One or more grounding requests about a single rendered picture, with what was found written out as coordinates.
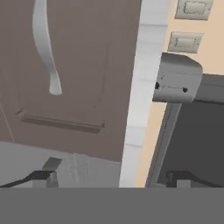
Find brown cupboard door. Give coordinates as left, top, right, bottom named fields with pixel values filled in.
left=0, top=0, right=144, bottom=163

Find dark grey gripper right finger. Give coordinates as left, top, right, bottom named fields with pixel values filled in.
left=165, top=170, right=224, bottom=189

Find grey textured block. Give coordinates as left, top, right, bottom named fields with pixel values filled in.
left=41, top=152, right=123, bottom=189

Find pale grey rounded box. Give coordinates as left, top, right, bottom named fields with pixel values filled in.
left=151, top=52, right=204, bottom=105

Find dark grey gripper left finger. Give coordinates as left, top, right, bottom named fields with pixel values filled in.
left=0, top=170, right=60, bottom=189

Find dark grey appliance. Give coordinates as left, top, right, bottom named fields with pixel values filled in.
left=144, top=73, right=224, bottom=189

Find white cupboard side panel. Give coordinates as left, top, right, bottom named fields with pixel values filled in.
left=118, top=0, right=171, bottom=189

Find silver curved door handle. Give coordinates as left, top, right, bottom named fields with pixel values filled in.
left=31, top=0, right=63, bottom=96

